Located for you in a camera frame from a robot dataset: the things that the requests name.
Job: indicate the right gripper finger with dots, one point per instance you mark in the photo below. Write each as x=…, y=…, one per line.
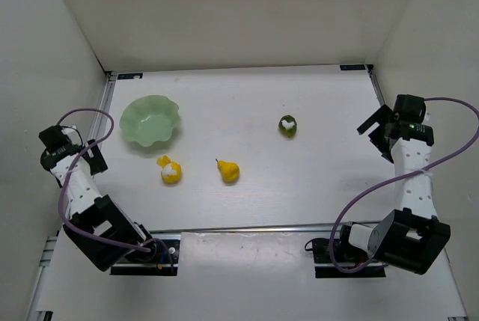
x=382, y=116
x=378, y=139

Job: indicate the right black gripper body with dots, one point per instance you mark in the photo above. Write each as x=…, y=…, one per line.
x=376, y=132

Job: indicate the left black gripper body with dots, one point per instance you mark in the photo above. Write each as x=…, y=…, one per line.
x=96, y=158

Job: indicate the yellow peeled fake lemon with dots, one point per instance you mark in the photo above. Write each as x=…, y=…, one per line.
x=171, y=172

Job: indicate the green peeled fake lime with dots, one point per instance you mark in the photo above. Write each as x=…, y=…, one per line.
x=287, y=126

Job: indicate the yellow fake pear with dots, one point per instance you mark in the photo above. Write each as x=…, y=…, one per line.
x=229, y=171

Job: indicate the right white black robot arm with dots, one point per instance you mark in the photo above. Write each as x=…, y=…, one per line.
x=410, y=237

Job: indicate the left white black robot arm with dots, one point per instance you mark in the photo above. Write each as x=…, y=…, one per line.
x=89, y=210

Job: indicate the green wavy glass bowl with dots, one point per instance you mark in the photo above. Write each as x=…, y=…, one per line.
x=149, y=119

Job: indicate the right blue label sticker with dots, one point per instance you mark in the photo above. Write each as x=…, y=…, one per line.
x=352, y=67

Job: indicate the blue label sticker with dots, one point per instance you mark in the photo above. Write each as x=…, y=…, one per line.
x=352, y=67
x=129, y=76

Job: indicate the left blue label sticker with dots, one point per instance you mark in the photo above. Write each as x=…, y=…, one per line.
x=129, y=76

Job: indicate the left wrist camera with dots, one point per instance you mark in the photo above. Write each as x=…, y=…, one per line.
x=57, y=136

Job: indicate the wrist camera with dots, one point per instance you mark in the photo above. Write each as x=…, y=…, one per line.
x=409, y=108
x=57, y=136

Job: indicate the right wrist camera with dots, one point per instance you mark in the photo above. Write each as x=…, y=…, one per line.
x=409, y=108

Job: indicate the left aluminium frame rail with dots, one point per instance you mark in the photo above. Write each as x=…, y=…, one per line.
x=48, y=250

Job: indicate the front aluminium rail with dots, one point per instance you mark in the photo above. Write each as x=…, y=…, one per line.
x=288, y=228

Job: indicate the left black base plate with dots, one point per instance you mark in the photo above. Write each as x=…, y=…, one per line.
x=159, y=262

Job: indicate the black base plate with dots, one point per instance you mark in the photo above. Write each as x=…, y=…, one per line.
x=159, y=262
x=346, y=256

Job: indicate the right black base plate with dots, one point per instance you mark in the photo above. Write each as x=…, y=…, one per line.
x=346, y=256

